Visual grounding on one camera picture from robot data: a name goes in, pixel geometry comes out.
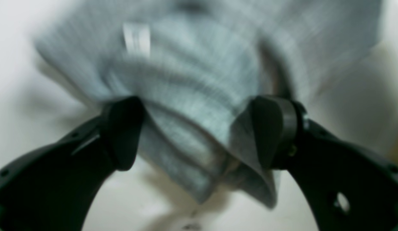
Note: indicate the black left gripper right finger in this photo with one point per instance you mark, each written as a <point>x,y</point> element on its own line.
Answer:
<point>347,187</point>

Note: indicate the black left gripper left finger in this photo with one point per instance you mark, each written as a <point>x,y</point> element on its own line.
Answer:
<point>52,188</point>

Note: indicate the grey T-shirt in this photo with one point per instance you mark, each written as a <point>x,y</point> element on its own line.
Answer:
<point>196,64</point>

